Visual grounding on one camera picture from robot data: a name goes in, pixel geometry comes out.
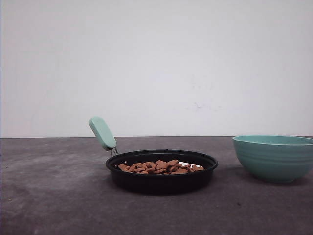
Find brown beef cubes pile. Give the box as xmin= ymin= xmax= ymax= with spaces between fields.
xmin=115 ymin=160 xmax=204 ymax=175

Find black pan with mint handle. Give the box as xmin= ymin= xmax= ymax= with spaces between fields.
xmin=89 ymin=116 xmax=218 ymax=195

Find mint green bowl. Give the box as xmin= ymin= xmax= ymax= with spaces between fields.
xmin=232 ymin=135 xmax=313 ymax=183

